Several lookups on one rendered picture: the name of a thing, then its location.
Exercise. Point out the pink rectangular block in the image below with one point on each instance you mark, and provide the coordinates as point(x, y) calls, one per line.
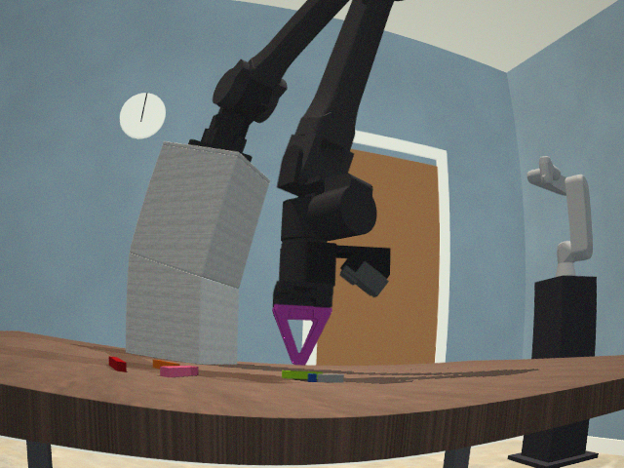
point(177, 371)

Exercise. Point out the orange rod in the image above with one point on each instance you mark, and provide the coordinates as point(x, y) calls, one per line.
point(157, 364)

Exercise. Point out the red block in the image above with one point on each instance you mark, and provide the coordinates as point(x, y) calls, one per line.
point(117, 364)

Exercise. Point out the lime green rod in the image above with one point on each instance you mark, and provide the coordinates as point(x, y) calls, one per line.
point(297, 374)

